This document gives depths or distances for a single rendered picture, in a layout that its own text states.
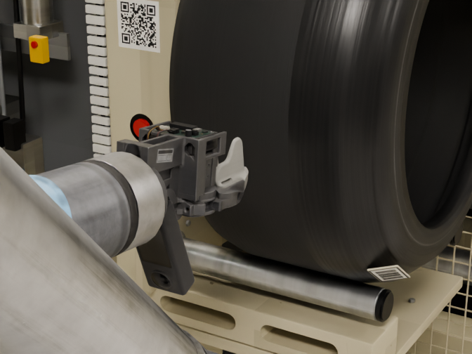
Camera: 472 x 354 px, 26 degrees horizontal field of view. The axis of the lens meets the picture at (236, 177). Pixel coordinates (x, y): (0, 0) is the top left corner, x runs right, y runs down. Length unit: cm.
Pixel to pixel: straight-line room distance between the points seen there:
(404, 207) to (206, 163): 34
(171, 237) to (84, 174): 15
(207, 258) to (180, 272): 45
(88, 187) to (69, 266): 32
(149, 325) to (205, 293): 82
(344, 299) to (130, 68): 47
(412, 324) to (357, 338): 18
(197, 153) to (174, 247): 10
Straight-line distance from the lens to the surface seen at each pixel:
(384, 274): 133
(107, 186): 88
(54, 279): 54
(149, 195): 91
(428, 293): 164
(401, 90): 119
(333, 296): 139
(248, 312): 144
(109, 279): 60
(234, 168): 108
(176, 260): 101
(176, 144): 98
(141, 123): 156
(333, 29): 115
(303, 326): 141
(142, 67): 153
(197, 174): 99
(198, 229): 158
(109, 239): 87
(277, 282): 142
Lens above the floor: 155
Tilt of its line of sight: 21 degrees down
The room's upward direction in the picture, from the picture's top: straight up
